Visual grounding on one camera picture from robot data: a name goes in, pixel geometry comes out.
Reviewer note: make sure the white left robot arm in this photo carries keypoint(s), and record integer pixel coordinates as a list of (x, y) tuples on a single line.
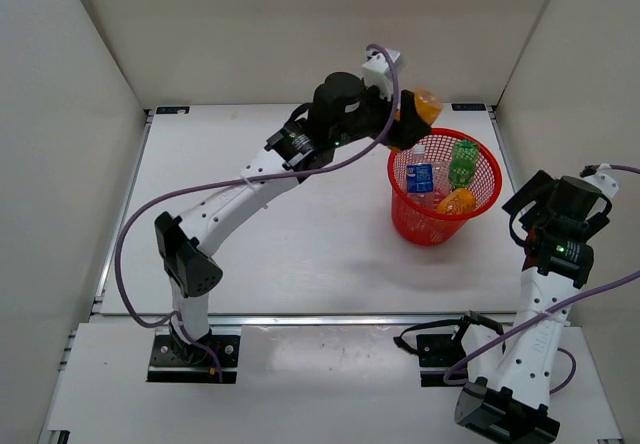
[(188, 242)]

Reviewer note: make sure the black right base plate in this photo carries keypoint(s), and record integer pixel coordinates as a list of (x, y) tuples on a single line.
[(438, 344)]

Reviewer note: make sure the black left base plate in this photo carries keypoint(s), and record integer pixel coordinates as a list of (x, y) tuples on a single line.
[(170, 362)]

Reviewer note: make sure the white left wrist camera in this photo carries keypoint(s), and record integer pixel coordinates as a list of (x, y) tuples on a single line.
[(376, 72)]

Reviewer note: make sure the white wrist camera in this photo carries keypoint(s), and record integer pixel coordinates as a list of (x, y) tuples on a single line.
[(376, 72), (596, 175)]

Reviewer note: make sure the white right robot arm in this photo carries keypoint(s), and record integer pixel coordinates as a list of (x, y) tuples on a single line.
[(506, 397)]

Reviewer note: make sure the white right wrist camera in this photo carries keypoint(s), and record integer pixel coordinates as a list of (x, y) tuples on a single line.
[(596, 175)]

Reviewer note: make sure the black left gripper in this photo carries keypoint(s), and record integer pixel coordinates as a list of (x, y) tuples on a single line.
[(410, 127)]

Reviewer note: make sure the red mesh plastic basket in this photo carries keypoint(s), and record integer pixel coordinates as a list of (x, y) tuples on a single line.
[(414, 216)]

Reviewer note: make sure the orange soda bottle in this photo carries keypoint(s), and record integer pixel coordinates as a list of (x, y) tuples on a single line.
[(458, 202), (421, 102)]

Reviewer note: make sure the green plastic bottle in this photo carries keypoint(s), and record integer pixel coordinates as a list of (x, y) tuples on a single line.
[(462, 168)]

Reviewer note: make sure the left black table label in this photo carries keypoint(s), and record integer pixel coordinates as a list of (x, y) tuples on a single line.
[(172, 110)]

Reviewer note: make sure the black table label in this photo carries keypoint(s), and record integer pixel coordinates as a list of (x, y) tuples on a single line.
[(468, 107), (172, 110)]

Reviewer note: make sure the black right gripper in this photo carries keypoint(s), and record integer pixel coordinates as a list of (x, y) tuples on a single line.
[(539, 190)]

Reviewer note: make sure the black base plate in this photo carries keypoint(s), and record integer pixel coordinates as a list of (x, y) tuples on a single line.
[(170, 362), (438, 344)]

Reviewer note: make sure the blue label water bottle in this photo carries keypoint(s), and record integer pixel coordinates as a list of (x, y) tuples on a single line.
[(419, 172)]

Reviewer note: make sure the right black table label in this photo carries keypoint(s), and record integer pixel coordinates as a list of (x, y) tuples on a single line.
[(468, 107)]

